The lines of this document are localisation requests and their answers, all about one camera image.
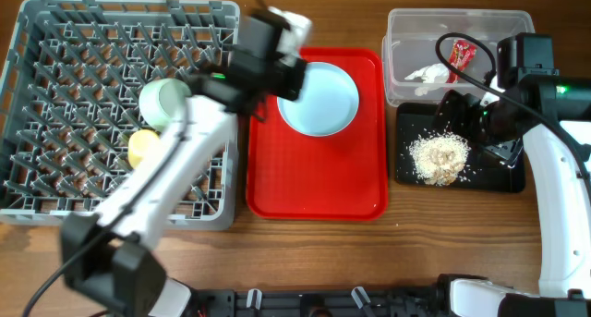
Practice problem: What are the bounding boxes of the light blue plate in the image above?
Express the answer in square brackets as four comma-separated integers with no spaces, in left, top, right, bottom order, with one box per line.
[277,62,360,137]

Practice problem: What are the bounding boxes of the rice food leftovers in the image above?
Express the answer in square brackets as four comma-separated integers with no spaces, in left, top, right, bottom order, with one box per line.
[407,132,470,186]

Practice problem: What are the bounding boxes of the white tissue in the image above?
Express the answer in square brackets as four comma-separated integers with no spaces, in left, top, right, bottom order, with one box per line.
[404,63,450,83]

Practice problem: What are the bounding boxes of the red snack wrapper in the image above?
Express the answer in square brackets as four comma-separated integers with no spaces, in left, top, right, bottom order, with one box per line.
[448,39,477,72]

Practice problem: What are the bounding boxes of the green saucer bowl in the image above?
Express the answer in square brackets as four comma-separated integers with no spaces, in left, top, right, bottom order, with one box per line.
[139,79,191,132]

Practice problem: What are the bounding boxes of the yellow plastic cup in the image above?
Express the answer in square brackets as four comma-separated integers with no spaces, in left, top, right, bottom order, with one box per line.
[127,129,160,169]

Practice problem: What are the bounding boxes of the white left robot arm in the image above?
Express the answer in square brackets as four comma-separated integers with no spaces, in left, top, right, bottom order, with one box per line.
[58,46,308,316]

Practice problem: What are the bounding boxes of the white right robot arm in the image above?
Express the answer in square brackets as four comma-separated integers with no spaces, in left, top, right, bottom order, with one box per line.
[434,75,590,316]

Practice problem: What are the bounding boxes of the black food waste tray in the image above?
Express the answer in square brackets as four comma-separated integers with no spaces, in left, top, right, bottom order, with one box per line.
[393,103,525,193]

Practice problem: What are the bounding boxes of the grey dishwasher rack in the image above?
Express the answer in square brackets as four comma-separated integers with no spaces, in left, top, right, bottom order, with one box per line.
[1,0,240,226]

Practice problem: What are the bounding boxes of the red plastic tray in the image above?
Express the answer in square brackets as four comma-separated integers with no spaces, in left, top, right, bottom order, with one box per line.
[246,47,388,221]

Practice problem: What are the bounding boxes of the clear plastic bin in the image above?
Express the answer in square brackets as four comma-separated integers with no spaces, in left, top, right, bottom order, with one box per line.
[381,8,535,107]

